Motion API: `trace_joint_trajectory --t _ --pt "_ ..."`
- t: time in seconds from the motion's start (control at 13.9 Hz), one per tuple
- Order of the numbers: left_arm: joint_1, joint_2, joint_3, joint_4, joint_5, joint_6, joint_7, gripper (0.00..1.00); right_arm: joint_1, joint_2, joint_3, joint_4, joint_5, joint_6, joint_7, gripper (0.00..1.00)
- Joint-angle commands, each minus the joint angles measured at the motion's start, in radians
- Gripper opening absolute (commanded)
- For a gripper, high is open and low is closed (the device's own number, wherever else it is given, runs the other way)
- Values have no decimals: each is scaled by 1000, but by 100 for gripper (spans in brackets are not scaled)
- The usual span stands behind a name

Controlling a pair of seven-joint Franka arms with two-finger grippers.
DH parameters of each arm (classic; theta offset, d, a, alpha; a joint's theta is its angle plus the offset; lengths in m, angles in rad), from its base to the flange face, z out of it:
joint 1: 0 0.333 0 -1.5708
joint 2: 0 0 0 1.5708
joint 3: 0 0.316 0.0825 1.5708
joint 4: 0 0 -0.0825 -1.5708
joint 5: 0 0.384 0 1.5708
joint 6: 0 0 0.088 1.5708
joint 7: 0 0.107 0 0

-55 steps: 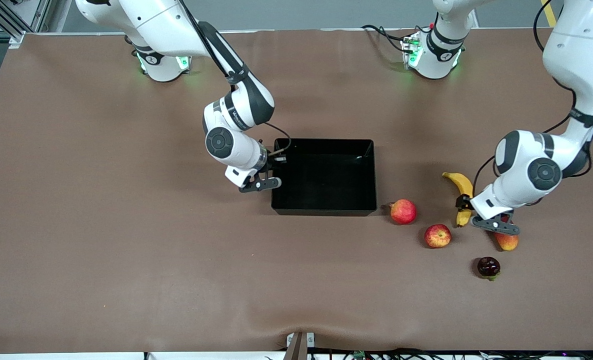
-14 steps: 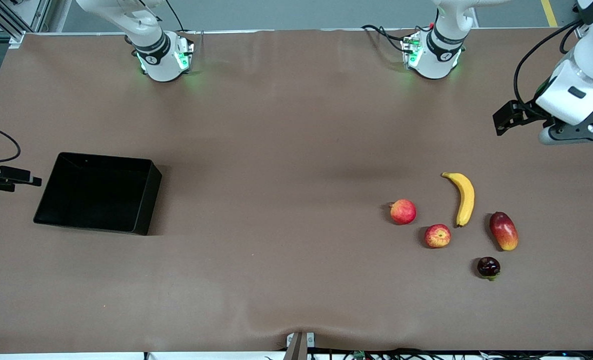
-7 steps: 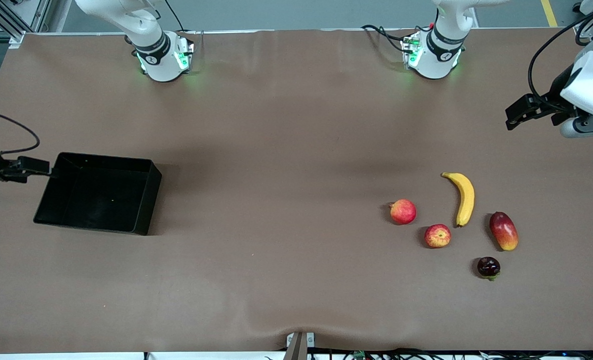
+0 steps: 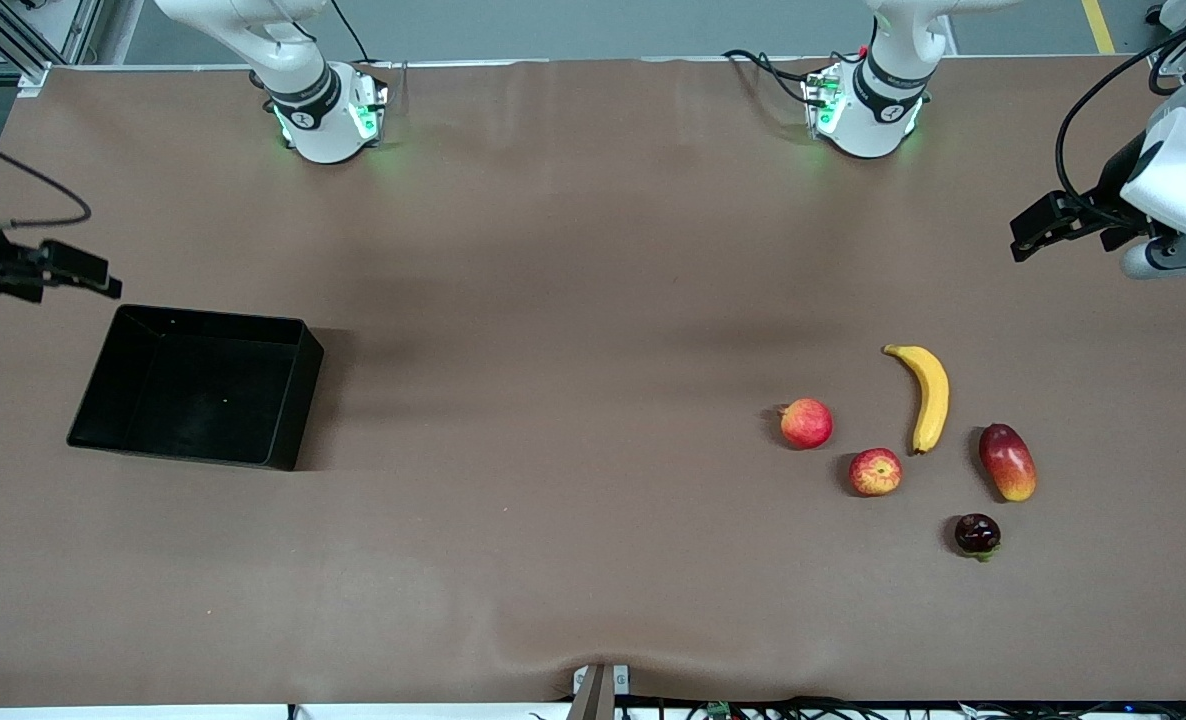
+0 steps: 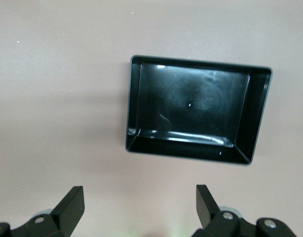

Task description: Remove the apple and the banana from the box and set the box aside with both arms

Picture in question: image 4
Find black cable behind base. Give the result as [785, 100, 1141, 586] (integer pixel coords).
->
[327, 0, 371, 64]

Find black plastic box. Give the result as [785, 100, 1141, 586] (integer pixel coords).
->
[66, 305, 325, 472]

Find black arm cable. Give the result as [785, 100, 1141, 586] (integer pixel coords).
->
[0, 125, 93, 229]
[1054, 8, 1186, 219]

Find red round pomegranate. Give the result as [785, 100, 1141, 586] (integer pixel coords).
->
[777, 398, 835, 450]

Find yellow banana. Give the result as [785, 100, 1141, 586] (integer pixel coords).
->
[882, 344, 951, 456]

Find black base cables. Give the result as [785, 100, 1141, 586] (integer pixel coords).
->
[721, 48, 836, 106]

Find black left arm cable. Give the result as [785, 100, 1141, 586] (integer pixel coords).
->
[1054, 8, 1186, 219]

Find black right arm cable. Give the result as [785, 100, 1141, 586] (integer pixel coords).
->
[0, 125, 93, 229]

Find red yellow mango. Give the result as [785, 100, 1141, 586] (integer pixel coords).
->
[979, 423, 1038, 503]

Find red yellow striped apple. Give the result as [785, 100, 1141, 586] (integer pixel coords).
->
[849, 447, 904, 498]

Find dark purple mangosteen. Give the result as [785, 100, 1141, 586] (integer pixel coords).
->
[955, 513, 1002, 562]

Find brown table cover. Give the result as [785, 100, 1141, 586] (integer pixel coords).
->
[0, 55, 1186, 707]

